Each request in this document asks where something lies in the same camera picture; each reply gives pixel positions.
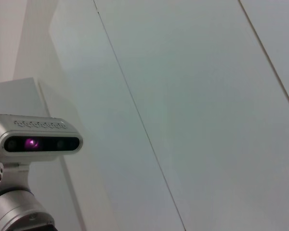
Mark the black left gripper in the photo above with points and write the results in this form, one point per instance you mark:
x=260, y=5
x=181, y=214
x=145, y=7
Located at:
x=49, y=225

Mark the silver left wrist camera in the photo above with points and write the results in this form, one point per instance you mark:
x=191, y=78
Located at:
x=38, y=142

